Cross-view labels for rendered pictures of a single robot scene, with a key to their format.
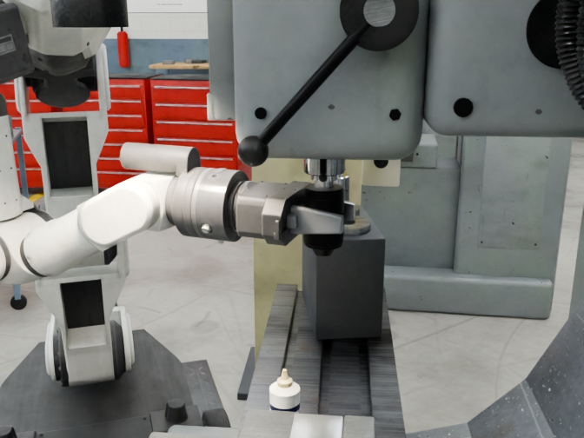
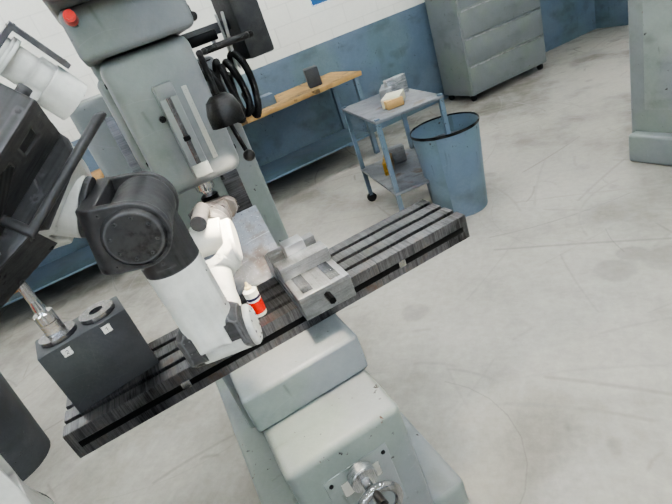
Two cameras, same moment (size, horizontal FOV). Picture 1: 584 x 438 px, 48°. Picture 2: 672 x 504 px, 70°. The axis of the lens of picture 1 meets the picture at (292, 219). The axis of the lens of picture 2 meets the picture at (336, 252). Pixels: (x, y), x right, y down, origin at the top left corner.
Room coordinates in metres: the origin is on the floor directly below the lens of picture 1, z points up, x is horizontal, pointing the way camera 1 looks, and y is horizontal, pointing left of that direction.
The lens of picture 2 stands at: (0.95, 1.19, 1.59)
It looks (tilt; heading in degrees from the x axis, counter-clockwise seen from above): 27 degrees down; 249
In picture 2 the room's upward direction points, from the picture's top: 20 degrees counter-clockwise
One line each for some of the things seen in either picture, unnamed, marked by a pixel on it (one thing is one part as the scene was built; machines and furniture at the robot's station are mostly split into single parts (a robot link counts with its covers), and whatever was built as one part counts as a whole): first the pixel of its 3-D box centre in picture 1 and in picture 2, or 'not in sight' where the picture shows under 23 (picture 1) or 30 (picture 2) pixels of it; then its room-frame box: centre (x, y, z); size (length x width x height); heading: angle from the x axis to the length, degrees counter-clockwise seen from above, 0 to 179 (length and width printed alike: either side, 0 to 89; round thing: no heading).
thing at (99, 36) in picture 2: not in sight; (126, 26); (0.74, -0.08, 1.68); 0.34 x 0.24 x 0.10; 85
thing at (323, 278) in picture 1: (339, 264); (97, 350); (1.18, -0.09, 1.00); 0.22 x 0.12 x 0.20; 5
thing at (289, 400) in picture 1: (284, 406); (253, 298); (0.77, 0.01, 0.96); 0.04 x 0.04 x 0.11
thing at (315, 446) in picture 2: not in sight; (320, 424); (0.75, -0.01, 0.40); 0.81 x 0.32 x 0.60; 85
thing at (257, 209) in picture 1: (252, 209); (213, 219); (0.78, 0.05, 1.23); 0.13 x 0.12 x 0.10; 160
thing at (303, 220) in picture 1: (315, 222); not in sight; (0.72, -0.03, 1.23); 0.06 x 0.02 x 0.03; 70
